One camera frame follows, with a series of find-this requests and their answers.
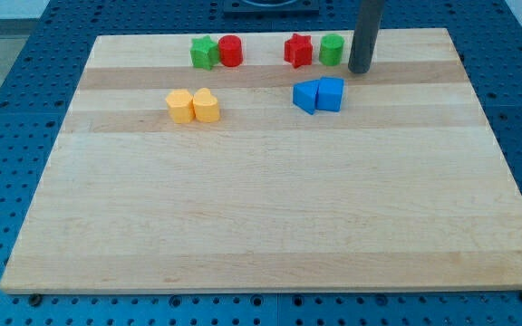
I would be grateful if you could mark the red star block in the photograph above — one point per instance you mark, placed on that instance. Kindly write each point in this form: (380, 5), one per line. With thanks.
(298, 50)

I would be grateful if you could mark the green star block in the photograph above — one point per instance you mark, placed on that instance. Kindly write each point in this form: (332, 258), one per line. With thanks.
(204, 52)

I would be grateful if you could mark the wooden board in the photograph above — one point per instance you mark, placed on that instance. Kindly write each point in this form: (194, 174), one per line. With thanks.
(405, 189)

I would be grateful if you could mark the yellow heart block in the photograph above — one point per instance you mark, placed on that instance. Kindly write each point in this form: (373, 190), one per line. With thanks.
(206, 106)

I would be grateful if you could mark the blue triangle block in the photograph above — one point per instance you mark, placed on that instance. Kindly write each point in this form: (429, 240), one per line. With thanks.
(305, 94)

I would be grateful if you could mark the blue cube block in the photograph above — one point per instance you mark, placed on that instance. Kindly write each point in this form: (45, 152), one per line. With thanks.
(329, 94)

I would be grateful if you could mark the yellow hexagon block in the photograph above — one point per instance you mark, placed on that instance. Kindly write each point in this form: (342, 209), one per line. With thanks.
(180, 106)

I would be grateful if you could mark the red cylinder block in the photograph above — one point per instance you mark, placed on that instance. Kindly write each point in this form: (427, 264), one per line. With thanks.
(230, 50)

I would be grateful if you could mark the green cylinder block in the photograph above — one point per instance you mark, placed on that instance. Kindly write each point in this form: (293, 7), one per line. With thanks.
(331, 49)

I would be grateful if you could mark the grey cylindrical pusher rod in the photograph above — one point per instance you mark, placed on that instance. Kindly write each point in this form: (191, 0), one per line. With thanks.
(365, 34)

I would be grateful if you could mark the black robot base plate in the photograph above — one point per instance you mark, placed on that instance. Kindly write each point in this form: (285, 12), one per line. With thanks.
(248, 7)

